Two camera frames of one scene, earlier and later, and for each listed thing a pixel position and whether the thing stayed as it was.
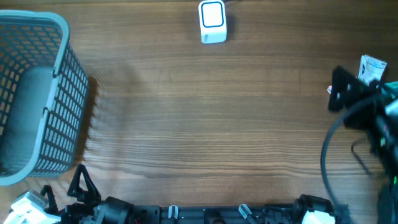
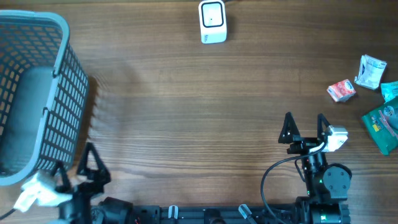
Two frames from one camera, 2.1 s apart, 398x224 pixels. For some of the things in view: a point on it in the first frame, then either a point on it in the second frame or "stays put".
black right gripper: (380, 98) → (303, 143)
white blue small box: (370, 68) stays put
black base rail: (217, 214) stays put
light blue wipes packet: (393, 88) stays put
